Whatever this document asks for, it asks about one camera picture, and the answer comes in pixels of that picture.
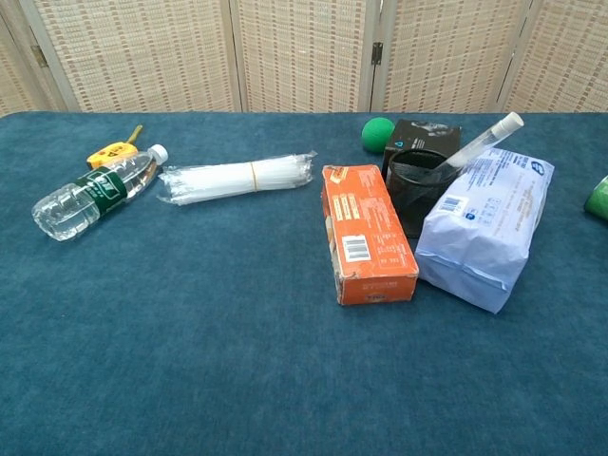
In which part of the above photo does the white plastic tube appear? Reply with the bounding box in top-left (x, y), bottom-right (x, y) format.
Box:
top-left (442, 111), bottom-right (525, 171)

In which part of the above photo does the black cardboard box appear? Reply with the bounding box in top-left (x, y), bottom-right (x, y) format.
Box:
top-left (382, 119), bottom-right (463, 180)

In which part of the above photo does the clear water bottle green label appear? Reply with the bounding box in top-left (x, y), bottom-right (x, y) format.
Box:
top-left (30, 143), bottom-right (170, 242)

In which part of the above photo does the green plastic object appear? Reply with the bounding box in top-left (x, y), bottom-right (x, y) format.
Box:
top-left (583, 174), bottom-right (608, 215)

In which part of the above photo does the bundle of white plastic straws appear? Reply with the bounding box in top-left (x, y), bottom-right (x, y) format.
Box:
top-left (156, 149), bottom-right (318, 207)

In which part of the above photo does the pale blue tissue pack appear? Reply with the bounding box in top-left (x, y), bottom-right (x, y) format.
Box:
top-left (414, 145), bottom-right (556, 314)

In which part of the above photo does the green ball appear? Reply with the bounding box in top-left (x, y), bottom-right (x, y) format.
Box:
top-left (361, 116), bottom-right (396, 154)

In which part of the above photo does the orange cardboard box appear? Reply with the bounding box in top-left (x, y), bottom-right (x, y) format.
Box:
top-left (321, 162), bottom-right (420, 307)

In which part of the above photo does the black mesh pen holder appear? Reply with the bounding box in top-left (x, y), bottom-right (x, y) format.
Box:
top-left (385, 148), bottom-right (460, 239)

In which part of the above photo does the blue tablecloth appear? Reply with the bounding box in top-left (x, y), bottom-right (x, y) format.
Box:
top-left (0, 111), bottom-right (608, 456)

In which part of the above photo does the woven folding screen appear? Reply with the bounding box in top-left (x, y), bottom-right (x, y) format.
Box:
top-left (0, 0), bottom-right (608, 114)

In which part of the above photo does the yellow tape measure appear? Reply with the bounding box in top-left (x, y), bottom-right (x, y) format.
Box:
top-left (86, 124), bottom-right (144, 170)

